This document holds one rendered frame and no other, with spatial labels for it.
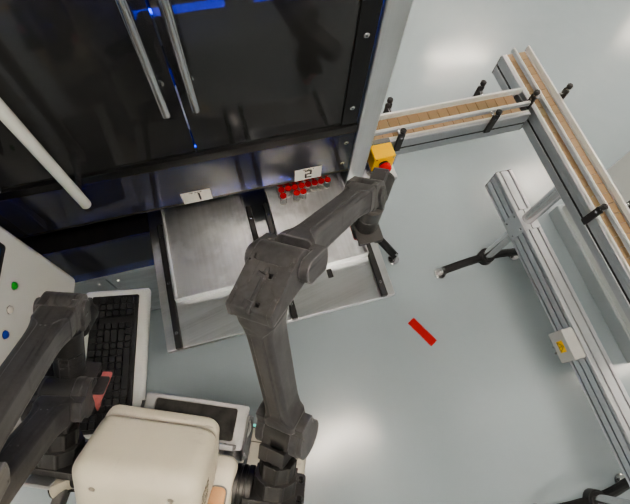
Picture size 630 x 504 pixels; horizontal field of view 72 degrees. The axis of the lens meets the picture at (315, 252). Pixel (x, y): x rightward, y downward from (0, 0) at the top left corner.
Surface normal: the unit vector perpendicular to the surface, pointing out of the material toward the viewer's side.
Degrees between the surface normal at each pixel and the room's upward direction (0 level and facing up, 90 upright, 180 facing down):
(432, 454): 0
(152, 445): 42
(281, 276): 18
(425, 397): 0
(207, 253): 0
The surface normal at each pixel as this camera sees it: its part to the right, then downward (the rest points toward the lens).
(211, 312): 0.05, -0.38
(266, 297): -0.23, -0.49
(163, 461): 0.13, -0.90
